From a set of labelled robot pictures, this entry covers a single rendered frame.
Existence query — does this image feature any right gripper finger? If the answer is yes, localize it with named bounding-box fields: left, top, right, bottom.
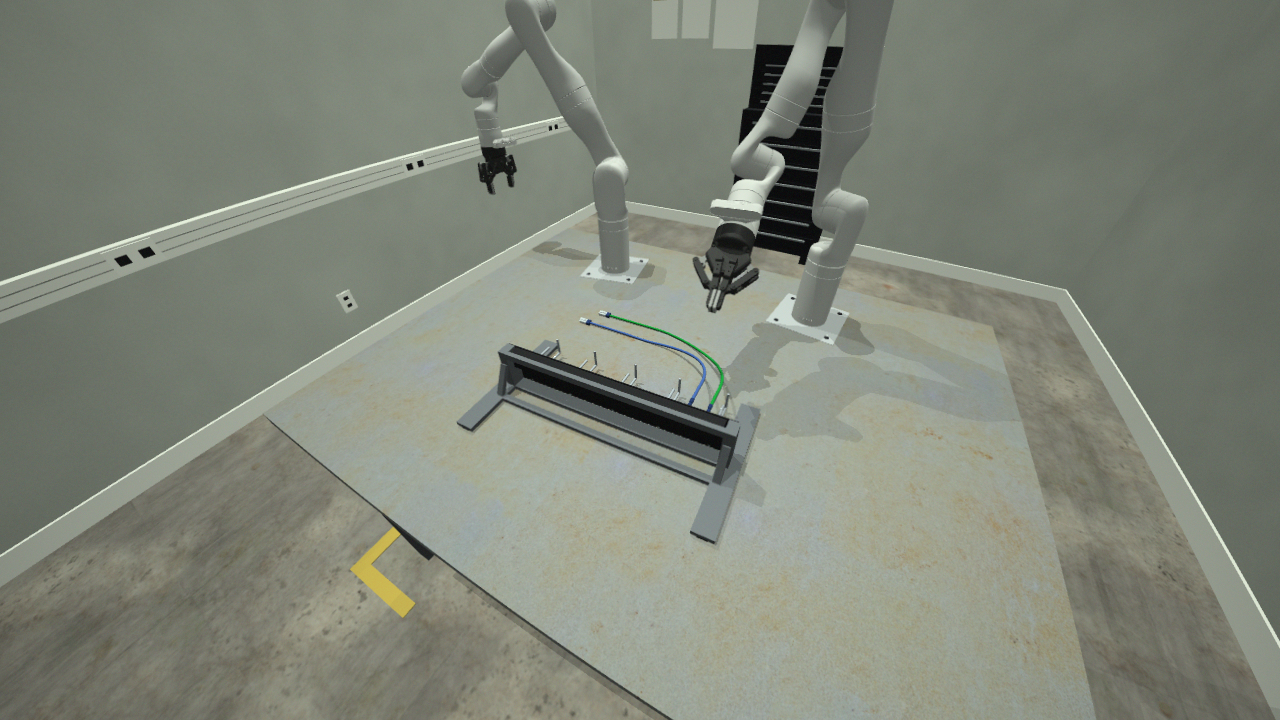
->
left=500, top=154, right=517, bottom=187
left=477, top=161, right=499, bottom=195

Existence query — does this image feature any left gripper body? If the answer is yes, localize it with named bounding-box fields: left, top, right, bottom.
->
left=707, top=223, right=755, bottom=279

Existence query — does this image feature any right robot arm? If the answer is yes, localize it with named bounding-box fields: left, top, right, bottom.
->
left=461, top=0, right=630, bottom=274

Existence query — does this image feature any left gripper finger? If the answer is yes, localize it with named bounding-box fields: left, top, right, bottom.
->
left=710, top=255, right=759, bottom=313
left=692, top=252, right=723, bottom=313

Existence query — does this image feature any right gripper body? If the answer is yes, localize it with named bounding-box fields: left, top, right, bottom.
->
left=481, top=147, right=507, bottom=174

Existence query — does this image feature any green cable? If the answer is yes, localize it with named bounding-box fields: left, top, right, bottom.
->
left=609, top=315, right=724, bottom=410

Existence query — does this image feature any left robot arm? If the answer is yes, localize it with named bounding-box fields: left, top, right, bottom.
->
left=710, top=0, right=893, bottom=327

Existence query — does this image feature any black network patch panel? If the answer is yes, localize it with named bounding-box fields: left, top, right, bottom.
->
left=457, top=340, right=762, bottom=544

